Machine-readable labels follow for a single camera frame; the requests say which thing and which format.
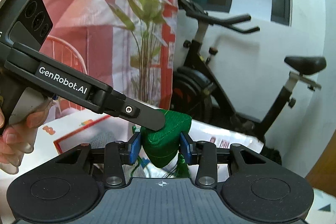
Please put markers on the green artificial plant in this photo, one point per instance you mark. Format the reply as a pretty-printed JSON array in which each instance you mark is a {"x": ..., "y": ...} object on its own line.
[{"x": 147, "y": 37}]

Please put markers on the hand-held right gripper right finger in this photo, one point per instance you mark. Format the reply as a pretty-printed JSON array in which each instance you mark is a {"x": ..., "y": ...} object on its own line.
[{"x": 185, "y": 147}]

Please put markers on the grey knitted cloth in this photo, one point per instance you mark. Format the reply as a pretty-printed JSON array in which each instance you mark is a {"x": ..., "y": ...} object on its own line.
[{"x": 105, "y": 138}]

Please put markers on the green fabric pouch with tassel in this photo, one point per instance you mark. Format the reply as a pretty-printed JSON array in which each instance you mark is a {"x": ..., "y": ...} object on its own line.
[{"x": 162, "y": 145}]

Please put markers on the red cardboard box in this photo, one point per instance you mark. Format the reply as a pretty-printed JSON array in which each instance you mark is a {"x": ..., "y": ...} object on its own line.
[{"x": 68, "y": 138}]

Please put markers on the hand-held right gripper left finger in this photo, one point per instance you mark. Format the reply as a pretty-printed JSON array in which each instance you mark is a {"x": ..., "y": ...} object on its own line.
[{"x": 135, "y": 148}]

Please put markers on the wooden door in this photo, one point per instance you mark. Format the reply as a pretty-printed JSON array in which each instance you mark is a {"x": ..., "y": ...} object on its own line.
[{"x": 325, "y": 161}]

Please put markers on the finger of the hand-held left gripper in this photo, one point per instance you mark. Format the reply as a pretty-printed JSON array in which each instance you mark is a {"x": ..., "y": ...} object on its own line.
[{"x": 147, "y": 117}]

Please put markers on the black exercise bike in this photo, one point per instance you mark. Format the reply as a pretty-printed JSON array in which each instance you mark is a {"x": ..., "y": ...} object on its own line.
[{"x": 199, "y": 87}]

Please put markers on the person's left hand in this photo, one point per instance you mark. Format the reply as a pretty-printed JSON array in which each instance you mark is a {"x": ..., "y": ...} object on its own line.
[{"x": 15, "y": 145}]

